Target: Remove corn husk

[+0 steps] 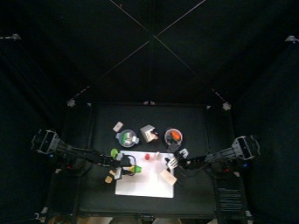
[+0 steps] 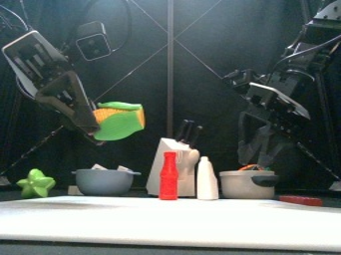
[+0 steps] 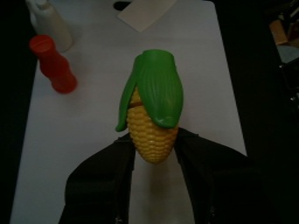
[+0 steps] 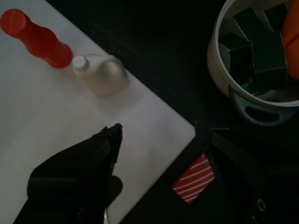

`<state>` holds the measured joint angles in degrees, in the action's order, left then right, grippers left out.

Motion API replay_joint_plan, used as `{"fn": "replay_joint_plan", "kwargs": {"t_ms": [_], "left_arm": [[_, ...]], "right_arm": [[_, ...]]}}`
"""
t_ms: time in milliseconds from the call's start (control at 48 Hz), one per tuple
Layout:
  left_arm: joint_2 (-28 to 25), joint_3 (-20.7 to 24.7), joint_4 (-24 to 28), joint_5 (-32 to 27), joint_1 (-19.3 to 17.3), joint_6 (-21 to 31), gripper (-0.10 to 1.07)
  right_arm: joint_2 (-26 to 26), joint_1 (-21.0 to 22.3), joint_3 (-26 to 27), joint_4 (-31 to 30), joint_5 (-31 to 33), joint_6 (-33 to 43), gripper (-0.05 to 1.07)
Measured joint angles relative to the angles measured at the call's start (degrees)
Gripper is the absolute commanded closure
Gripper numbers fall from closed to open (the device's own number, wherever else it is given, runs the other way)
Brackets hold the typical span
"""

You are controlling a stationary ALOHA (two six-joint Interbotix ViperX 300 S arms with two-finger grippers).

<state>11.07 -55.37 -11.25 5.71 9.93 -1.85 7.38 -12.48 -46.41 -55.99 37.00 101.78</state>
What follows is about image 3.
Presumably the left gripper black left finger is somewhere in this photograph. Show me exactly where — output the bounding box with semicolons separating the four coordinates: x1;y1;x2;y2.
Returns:
58;133;136;224

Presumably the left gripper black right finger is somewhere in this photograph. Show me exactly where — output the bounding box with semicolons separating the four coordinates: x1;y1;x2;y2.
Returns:
172;127;286;224

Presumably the yellow toy corn cob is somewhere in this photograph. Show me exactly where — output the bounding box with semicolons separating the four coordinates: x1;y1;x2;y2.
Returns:
126;86;180;165

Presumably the red toy ketchup bottle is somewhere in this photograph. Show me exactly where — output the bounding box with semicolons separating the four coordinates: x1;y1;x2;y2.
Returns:
28;34;79;95

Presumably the brown cardboard box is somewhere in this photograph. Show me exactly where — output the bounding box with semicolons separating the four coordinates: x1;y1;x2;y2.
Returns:
269;18;291;46

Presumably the white toy sauce bottle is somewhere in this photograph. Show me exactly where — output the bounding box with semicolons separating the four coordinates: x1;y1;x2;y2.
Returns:
24;0;75;53

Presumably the white flat card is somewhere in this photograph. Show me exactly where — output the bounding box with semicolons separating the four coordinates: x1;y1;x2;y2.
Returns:
116;0;179;33

